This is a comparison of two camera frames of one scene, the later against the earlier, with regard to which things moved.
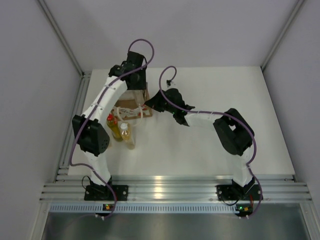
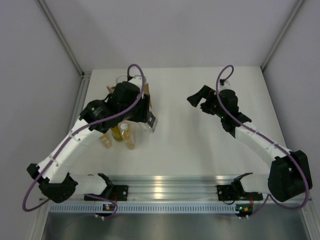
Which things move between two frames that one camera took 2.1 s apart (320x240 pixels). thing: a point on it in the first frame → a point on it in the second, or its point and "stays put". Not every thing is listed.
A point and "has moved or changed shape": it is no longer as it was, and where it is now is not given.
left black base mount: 103,192 stays put
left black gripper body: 140,82 → 138,113
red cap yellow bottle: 114,126 stays put
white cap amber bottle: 127,135 stays put
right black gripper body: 170,109 → 212,106
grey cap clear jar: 139,95 has moved or changed shape
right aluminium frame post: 299,4 stays put
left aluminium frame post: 61,36 stays put
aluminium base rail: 176,187 stays put
